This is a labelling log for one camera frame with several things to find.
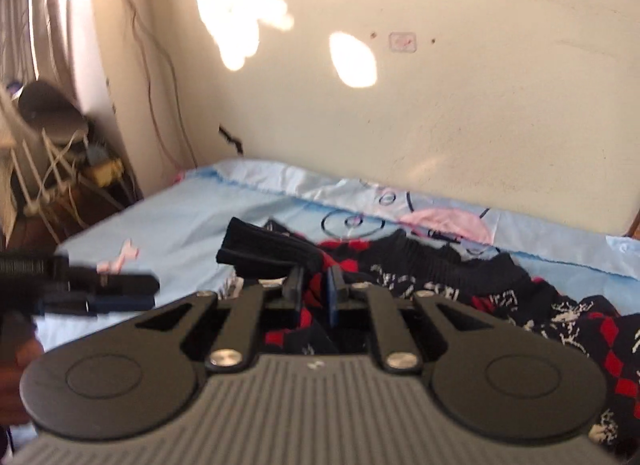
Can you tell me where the yellow box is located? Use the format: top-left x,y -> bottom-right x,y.
82,158 -> 127,187

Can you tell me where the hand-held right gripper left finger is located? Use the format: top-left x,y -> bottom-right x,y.
132,266 -> 307,374

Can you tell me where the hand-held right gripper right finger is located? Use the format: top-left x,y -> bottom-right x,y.
325,265 -> 502,375

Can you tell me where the light blue printed bed sheet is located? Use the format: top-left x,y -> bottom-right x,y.
37,159 -> 640,351

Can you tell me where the person's left hand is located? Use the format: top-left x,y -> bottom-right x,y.
0,314 -> 45,425

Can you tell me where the thin wall cable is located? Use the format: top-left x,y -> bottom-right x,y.
102,0 -> 198,168

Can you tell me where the white wire rack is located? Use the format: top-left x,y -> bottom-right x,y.
0,82 -> 86,218

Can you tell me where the navy red patterned knit sweater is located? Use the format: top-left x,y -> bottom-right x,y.
215,216 -> 640,462

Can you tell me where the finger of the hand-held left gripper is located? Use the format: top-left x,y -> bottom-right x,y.
42,294 -> 157,318
65,271 -> 161,297

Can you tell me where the dark grey chair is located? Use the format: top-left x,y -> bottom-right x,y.
17,80 -> 92,148

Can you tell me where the small wall sticker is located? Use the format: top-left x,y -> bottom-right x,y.
389,32 -> 419,54

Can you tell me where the pale window curtain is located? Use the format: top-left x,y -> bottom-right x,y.
0,0 -> 136,206

